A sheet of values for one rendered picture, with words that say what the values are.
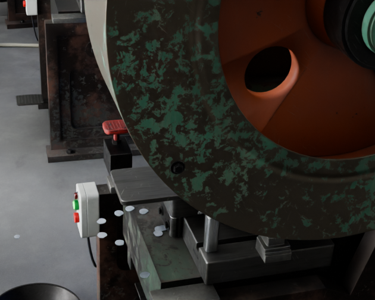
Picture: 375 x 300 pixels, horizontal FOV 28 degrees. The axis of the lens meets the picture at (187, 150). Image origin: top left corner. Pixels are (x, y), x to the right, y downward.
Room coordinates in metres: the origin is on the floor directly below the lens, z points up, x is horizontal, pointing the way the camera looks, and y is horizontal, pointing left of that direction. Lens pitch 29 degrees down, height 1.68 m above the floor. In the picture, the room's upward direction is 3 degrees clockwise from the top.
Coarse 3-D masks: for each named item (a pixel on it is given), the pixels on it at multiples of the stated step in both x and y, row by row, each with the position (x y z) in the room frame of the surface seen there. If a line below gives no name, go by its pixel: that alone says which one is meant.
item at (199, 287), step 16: (368, 240) 1.36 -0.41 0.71; (368, 256) 1.34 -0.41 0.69; (352, 272) 1.35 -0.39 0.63; (368, 272) 1.34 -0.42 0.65; (176, 288) 1.25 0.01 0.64; (192, 288) 1.25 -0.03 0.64; (208, 288) 1.25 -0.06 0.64; (240, 288) 1.29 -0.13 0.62; (256, 288) 1.29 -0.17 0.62; (272, 288) 1.29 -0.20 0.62; (288, 288) 1.30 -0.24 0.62; (304, 288) 1.30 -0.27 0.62; (320, 288) 1.30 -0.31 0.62; (336, 288) 1.33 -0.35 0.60; (352, 288) 1.33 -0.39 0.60; (368, 288) 1.34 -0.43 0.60
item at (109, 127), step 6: (114, 120) 1.79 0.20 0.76; (120, 120) 1.79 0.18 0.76; (102, 126) 1.76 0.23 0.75; (108, 126) 1.75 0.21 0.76; (114, 126) 1.75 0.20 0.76; (120, 126) 1.75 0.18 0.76; (108, 132) 1.73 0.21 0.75; (114, 132) 1.73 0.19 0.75; (120, 132) 1.74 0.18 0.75; (126, 132) 1.74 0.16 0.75; (114, 138) 1.76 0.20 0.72
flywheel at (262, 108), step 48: (240, 0) 1.08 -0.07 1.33; (288, 0) 1.11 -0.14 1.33; (336, 0) 1.05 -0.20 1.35; (240, 48) 1.09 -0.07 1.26; (288, 48) 1.11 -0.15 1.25; (336, 48) 1.14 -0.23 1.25; (240, 96) 1.09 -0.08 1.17; (288, 96) 1.11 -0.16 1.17; (336, 96) 1.14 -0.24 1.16; (288, 144) 1.12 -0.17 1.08; (336, 144) 1.14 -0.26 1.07
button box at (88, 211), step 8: (80, 184) 1.67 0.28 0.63; (88, 184) 1.67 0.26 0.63; (80, 192) 1.63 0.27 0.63; (88, 192) 1.63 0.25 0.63; (96, 192) 1.63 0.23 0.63; (80, 200) 1.61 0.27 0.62; (88, 200) 1.61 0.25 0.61; (96, 200) 1.62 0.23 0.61; (80, 208) 1.61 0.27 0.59; (88, 208) 1.61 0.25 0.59; (96, 208) 1.62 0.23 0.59; (80, 216) 1.61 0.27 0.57; (88, 216) 1.61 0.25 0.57; (96, 216) 1.62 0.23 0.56; (80, 224) 1.61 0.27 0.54; (88, 224) 1.61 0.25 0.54; (96, 224) 1.62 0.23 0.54; (80, 232) 1.62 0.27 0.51; (88, 232) 1.61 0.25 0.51; (96, 232) 1.62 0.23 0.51; (88, 240) 1.68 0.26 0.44
